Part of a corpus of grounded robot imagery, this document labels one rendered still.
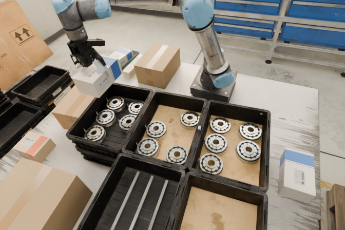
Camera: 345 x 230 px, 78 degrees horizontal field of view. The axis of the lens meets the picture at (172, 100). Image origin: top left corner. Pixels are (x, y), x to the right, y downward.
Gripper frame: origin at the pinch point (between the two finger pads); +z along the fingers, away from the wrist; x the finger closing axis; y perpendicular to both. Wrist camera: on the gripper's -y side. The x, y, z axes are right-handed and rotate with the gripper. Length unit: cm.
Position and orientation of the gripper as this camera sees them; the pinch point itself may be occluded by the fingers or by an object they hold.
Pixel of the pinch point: (97, 72)
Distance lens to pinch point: 109.4
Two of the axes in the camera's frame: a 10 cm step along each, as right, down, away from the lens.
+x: 9.1, 2.4, -3.3
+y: -4.0, 6.9, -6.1
